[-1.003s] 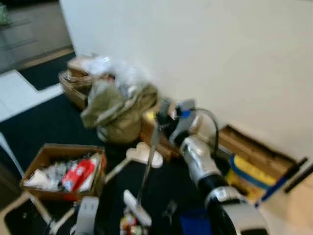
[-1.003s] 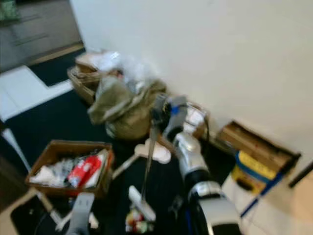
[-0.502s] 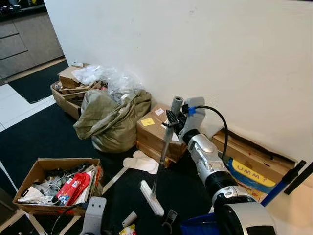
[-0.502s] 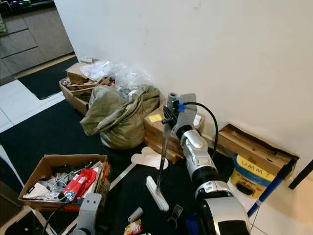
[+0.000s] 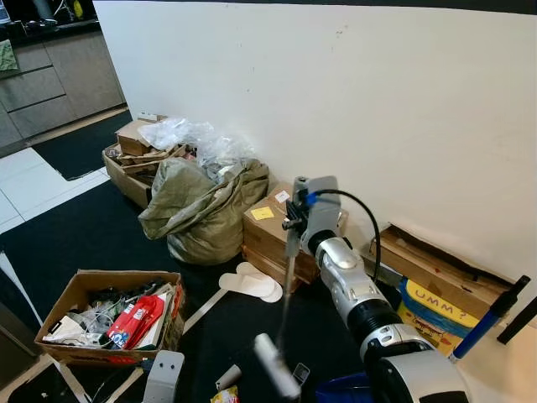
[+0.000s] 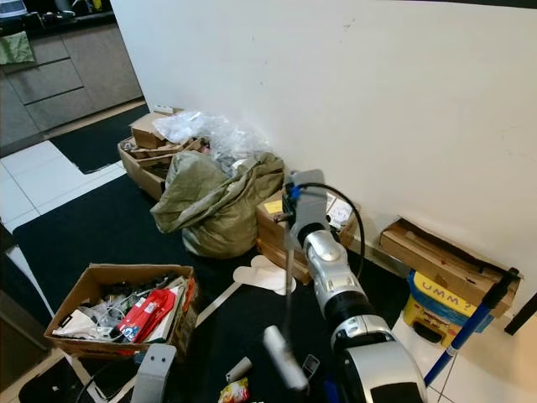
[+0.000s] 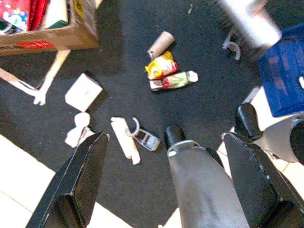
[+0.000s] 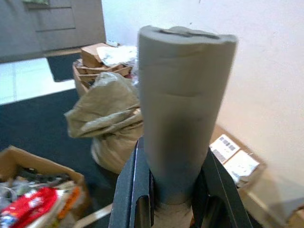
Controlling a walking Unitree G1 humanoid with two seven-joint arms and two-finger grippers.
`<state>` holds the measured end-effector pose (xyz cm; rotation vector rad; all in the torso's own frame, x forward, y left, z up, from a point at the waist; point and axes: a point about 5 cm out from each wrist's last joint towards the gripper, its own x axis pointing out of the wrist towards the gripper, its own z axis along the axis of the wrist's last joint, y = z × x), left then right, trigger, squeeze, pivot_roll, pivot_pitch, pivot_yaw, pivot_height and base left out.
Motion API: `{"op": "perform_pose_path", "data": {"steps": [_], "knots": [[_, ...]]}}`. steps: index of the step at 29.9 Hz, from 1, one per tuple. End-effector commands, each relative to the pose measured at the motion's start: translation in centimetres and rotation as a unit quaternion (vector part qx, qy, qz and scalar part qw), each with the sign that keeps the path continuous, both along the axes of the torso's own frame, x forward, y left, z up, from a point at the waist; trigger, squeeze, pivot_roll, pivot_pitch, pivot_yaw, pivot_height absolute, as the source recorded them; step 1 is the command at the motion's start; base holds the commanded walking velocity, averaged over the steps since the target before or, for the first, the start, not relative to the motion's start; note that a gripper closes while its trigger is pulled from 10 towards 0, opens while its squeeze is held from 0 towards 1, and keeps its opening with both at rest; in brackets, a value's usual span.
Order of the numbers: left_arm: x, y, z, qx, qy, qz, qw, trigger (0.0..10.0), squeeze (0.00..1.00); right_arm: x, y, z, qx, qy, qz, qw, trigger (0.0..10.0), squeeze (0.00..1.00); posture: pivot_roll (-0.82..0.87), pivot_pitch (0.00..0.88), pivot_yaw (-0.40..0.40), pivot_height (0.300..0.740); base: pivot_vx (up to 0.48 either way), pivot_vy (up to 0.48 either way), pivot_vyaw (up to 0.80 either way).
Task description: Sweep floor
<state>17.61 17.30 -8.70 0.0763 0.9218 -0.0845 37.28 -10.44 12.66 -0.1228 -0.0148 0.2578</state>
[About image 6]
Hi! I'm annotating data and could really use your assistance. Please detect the torn long cardboard box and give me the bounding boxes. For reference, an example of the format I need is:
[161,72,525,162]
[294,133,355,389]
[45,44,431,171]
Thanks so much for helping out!
[378,218,521,311]

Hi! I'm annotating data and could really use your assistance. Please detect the clear plastic bag heap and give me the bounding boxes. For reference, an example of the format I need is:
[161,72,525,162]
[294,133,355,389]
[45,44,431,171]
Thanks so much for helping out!
[151,109,274,173]

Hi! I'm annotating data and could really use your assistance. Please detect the flat brown cardboard box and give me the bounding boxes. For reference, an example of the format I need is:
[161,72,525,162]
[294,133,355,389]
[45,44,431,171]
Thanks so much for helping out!
[256,243,295,285]

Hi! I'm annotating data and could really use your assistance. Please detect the black floor mat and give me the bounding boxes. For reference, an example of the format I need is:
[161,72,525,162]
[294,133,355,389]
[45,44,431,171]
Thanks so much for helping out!
[48,102,150,175]
[13,172,416,403]

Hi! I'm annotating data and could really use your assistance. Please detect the grey kitchen cabinets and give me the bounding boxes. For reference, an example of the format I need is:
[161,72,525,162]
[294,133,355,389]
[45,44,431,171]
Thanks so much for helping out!
[0,17,143,152]

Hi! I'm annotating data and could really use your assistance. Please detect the beige paper tape strip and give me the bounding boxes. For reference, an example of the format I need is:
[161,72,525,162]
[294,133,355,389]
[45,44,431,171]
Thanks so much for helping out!
[63,281,240,403]

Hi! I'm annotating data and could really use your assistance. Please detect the blue long-handled dustpan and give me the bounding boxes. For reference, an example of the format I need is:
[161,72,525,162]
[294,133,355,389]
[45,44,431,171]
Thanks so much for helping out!
[422,267,521,387]

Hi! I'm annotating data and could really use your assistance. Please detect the red yellow snack packet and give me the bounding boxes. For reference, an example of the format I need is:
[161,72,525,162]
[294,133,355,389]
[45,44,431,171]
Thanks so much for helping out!
[218,378,251,403]

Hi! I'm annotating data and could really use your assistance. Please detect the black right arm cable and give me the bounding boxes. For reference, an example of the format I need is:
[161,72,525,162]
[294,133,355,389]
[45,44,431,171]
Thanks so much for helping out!
[294,182,366,278]

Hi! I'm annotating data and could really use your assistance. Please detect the white foam cutout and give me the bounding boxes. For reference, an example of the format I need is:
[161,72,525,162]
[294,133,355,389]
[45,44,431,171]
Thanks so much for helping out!
[232,254,299,296]

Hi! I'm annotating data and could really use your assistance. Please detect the white broom grey bristles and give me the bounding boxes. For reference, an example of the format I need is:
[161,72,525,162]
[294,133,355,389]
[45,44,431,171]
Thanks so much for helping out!
[262,243,311,394]

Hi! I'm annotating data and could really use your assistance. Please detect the black door frame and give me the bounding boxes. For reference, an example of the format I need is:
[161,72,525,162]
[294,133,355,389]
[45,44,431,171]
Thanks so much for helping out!
[503,292,537,337]

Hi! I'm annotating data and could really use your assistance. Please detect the open cardboard box red print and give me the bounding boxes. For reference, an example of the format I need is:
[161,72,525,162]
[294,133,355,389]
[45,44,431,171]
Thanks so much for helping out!
[44,263,198,362]

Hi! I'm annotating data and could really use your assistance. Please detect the sealed cardboard box with labels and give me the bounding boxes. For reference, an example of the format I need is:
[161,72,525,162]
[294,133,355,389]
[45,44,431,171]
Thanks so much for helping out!
[256,186,360,282]

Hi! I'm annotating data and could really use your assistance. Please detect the red plastic package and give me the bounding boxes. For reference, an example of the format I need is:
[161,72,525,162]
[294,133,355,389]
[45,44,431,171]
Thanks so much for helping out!
[117,288,177,343]

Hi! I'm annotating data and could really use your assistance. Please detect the large open cardboard box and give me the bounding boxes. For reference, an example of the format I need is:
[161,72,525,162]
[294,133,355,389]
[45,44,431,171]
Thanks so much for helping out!
[117,109,211,202]

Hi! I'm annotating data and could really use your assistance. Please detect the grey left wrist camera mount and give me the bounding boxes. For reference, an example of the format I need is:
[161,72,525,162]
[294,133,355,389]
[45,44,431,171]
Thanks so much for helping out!
[134,344,177,403]

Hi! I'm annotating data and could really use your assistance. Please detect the yellow bucket blue lid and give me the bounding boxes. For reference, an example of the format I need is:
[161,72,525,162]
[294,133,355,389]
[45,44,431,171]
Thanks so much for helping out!
[401,270,492,349]

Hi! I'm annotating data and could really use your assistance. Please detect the small brown cardboard box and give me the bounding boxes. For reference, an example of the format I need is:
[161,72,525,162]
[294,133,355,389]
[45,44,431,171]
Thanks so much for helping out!
[130,112,181,150]

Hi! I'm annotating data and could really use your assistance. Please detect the olive green sack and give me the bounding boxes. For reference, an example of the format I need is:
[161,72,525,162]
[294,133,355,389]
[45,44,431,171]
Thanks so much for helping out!
[151,151,286,259]

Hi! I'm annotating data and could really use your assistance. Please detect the small beige cylinder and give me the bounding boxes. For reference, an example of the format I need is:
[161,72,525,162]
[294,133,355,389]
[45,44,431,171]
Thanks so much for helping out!
[225,357,254,385]

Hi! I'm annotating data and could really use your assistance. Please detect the green cloth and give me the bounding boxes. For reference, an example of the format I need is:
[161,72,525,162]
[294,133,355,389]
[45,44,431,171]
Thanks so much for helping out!
[0,31,36,66]

